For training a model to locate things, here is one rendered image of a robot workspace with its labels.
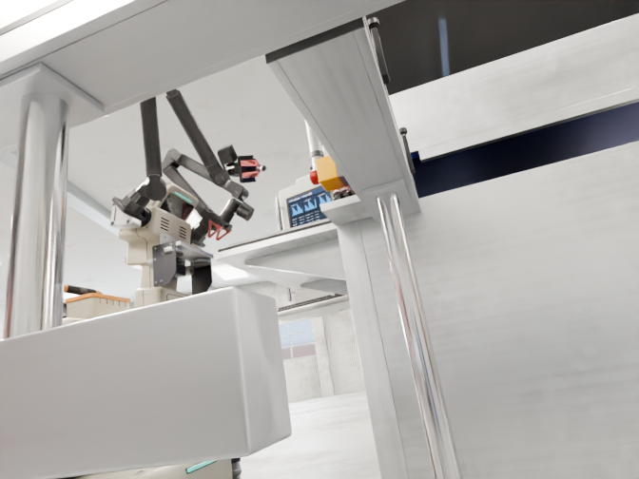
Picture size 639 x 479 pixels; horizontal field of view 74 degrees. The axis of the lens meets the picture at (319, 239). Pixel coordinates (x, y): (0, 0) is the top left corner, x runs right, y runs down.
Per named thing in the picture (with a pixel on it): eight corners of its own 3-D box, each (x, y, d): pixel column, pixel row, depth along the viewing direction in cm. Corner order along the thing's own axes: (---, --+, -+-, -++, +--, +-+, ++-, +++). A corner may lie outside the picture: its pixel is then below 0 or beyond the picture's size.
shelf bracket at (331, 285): (385, 299, 171) (378, 268, 175) (383, 298, 169) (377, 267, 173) (306, 315, 180) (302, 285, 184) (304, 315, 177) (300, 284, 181)
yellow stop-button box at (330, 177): (351, 185, 117) (346, 162, 119) (344, 175, 111) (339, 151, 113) (325, 192, 119) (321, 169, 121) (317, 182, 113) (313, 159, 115)
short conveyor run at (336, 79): (370, 224, 115) (359, 172, 120) (427, 210, 111) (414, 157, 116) (254, 67, 52) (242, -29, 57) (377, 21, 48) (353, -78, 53)
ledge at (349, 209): (385, 213, 114) (383, 206, 114) (376, 197, 102) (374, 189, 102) (336, 225, 117) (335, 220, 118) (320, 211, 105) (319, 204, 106)
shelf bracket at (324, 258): (356, 279, 126) (348, 238, 129) (353, 277, 123) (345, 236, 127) (252, 301, 134) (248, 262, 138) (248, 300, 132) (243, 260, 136)
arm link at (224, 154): (216, 182, 172) (218, 184, 164) (203, 155, 167) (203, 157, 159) (242, 169, 174) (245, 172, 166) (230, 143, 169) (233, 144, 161)
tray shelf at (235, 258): (400, 268, 181) (399, 263, 182) (365, 220, 117) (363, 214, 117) (297, 291, 193) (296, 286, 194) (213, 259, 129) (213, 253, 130)
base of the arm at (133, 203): (133, 209, 167) (110, 199, 156) (146, 193, 167) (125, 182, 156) (145, 221, 164) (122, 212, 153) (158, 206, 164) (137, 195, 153)
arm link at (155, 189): (134, 74, 152) (131, 71, 143) (174, 75, 157) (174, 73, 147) (145, 197, 165) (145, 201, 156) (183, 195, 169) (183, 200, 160)
